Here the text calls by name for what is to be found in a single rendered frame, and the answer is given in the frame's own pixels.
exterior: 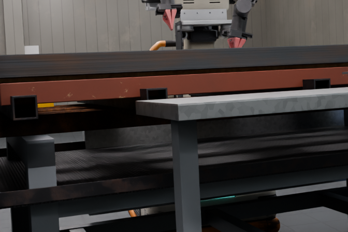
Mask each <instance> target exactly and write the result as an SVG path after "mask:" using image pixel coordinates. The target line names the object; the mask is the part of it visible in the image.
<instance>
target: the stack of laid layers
mask: <svg viewBox="0 0 348 232"><path fill-rule="evenodd" d="M347 62H348V45H325V46H292V47H259V48H226V49H193V50H159V51H126V52H93V53H60V54H27V55H0V78H15V77H38V76H60V75H84V74H106V73H129V72H141V71H165V70H187V69H210V68H233V67H256V66H279V65H301V64H324V63H347Z"/></svg>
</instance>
